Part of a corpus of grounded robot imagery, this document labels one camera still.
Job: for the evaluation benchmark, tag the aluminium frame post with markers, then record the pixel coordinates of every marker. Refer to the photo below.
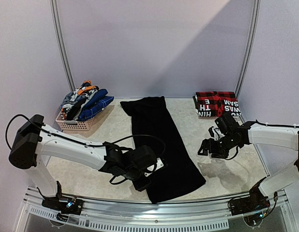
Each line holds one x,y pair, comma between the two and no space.
249,46
60,43

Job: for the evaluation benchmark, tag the black t-shirt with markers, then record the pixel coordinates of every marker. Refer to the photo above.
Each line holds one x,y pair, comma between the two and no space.
152,125

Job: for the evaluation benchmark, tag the red black plaid shirt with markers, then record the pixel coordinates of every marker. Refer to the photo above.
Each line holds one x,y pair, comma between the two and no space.
216,103

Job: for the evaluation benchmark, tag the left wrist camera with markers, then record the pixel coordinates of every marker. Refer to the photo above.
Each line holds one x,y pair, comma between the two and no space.
155,167

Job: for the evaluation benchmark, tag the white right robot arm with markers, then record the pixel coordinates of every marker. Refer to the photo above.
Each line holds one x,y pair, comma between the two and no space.
228,134

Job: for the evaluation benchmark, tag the right aluminium frame post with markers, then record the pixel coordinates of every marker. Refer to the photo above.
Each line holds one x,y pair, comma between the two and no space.
249,46

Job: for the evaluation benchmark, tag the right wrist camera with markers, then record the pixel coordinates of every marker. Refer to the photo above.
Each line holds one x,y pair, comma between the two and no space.
215,133

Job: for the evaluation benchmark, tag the camouflage orange garment pile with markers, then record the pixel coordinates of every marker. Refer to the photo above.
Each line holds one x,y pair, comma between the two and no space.
73,102

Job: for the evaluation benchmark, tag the blue plaid garment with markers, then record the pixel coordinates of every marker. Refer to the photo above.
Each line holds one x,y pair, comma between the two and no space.
95,105

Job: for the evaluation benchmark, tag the aluminium front rail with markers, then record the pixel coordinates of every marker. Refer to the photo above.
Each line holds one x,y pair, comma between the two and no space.
207,215

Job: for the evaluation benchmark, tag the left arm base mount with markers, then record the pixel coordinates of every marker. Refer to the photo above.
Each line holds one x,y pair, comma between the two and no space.
66,205

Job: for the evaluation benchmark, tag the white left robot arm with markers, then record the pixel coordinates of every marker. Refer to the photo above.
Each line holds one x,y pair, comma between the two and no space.
35,139

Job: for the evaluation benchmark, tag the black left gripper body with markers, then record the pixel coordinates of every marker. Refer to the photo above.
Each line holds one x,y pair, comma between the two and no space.
141,186

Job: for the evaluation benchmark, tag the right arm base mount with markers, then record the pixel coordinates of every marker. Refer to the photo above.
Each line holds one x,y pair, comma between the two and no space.
251,203

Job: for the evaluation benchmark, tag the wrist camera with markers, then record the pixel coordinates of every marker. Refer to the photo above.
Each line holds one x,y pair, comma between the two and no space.
215,133
155,167

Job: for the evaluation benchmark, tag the left aluminium frame post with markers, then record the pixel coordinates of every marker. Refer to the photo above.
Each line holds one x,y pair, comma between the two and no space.
60,43

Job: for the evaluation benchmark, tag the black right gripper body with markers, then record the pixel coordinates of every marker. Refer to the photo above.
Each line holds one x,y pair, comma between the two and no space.
213,148

